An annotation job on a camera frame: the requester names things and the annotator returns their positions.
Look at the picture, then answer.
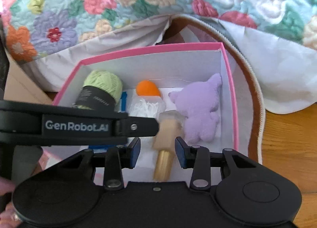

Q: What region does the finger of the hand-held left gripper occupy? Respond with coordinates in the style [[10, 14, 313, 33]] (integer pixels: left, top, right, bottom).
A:
[[116, 115, 159, 137]]

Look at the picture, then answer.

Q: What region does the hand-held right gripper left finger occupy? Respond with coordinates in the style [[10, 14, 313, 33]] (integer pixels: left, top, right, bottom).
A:
[[63, 137, 141, 191]]

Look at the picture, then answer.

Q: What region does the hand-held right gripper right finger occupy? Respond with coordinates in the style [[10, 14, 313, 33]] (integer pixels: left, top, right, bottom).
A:
[[175, 137, 258, 190]]

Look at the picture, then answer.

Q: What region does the gold perfume bottle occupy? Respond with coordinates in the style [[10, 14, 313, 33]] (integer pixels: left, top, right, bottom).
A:
[[152, 112, 186, 182]]

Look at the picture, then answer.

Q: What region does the blue box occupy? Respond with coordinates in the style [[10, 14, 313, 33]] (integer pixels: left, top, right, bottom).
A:
[[89, 91, 128, 150]]

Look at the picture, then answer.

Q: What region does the orange ball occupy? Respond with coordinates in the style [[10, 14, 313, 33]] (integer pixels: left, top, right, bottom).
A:
[[136, 81, 161, 98]]

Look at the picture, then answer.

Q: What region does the green yarn ball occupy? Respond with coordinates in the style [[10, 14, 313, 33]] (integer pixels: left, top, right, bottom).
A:
[[73, 70, 123, 112]]

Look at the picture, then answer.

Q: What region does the pink box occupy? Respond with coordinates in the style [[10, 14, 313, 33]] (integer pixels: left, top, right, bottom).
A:
[[41, 42, 241, 184]]

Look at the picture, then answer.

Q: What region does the person's left hand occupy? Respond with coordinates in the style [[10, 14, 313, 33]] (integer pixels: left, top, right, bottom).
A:
[[0, 176, 22, 221]]

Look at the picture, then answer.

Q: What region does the clear cotton swab box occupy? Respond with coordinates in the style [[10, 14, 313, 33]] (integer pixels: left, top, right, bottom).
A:
[[129, 95, 167, 119]]

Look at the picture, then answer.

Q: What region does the beige cardboard panel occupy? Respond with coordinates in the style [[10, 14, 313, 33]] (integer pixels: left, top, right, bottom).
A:
[[5, 52, 53, 106]]

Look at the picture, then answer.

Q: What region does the purple plush toy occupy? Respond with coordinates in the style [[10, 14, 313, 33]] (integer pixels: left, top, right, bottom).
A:
[[168, 73, 222, 144]]

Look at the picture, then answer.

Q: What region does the floral quilt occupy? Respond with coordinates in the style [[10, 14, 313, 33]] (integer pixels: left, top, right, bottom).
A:
[[0, 0, 317, 64]]

